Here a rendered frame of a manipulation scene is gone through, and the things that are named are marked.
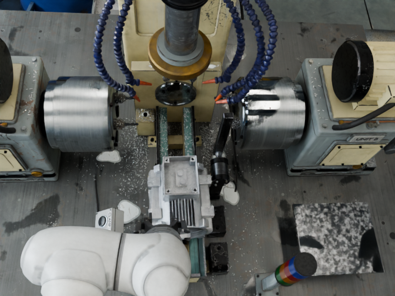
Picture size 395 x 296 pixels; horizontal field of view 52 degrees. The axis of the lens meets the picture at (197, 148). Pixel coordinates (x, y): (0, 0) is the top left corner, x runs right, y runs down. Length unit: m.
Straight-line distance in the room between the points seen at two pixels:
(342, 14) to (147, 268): 2.94
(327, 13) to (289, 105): 2.08
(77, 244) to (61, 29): 1.36
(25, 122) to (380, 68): 1.03
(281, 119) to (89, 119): 0.60
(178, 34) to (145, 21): 0.32
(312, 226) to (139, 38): 0.86
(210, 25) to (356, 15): 2.17
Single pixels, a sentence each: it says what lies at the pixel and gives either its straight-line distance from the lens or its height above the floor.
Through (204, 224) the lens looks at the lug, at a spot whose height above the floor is 1.09.
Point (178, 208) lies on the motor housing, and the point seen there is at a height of 1.10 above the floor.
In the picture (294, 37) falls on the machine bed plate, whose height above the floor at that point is 0.80.
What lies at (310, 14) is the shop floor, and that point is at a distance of 3.31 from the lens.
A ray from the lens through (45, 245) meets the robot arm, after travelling 0.75.
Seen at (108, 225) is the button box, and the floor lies 1.08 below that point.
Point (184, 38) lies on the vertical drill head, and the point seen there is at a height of 1.43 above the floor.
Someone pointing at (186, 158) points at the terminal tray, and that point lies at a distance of 1.22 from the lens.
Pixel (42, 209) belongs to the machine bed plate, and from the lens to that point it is 1.57.
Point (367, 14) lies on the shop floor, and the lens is 3.50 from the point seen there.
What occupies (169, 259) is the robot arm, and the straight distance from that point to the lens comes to 0.70.
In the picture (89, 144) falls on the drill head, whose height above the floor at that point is 1.06.
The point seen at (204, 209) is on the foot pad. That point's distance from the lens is 1.23.
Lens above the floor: 2.24
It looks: 64 degrees down
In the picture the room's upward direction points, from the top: 11 degrees clockwise
